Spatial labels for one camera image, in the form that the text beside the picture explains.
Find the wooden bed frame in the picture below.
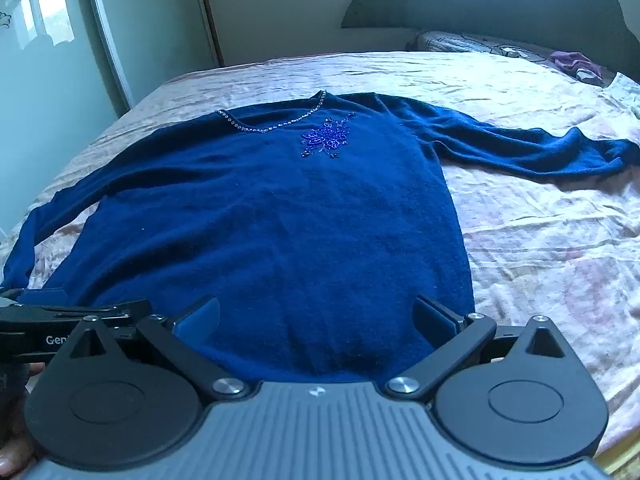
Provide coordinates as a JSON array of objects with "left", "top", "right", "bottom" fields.
[{"left": 594, "top": 432, "right": 640, "bottom": 480}]

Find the person's left hand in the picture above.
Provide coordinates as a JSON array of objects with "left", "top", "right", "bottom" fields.
[{"left": 0, "top": 360, "right": 47, "bottom": 480}]

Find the purple cloth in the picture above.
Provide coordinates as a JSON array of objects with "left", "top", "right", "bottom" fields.
[{"left": 550, "top": 50, "right": 606, "bottom": 84}]

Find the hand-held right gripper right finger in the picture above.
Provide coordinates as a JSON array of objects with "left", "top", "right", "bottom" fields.
[{"left": 384, "top": 294, "right": 582, "bottom": 402}]

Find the bed with pink sheet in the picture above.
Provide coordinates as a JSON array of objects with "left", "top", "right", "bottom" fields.
[{"left": 0, "top": 50, "right": 640, "bottom": 463}]

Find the patterned pillow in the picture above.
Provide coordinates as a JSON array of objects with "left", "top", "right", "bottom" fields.
[{"left": 412, "top": 30, "right": 618, "bottom": 87}]

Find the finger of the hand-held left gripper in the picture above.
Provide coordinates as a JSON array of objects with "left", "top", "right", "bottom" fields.
[{"left": 0, "top": 287, "right": 152, "bottom": 325}]

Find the dark blue beaded sweater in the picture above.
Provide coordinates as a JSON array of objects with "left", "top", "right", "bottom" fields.
[{"left": 0, "top": 89, "right": 640, "bottom": 382}]

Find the mirrored sliding wardrobe door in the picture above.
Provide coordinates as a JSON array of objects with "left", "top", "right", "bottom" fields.
[{"left": 0, "top": 0, "right": 132, "bottom": 243}]

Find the grey upholstered headboard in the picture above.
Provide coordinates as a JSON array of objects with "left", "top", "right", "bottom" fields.
[{"left": 340, "top": 0, "right": 640, "bottom": 55}]

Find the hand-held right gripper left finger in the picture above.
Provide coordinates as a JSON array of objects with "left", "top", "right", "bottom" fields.
[{"left": 54, "top": 296, "right": 250, "bottom": 402}]

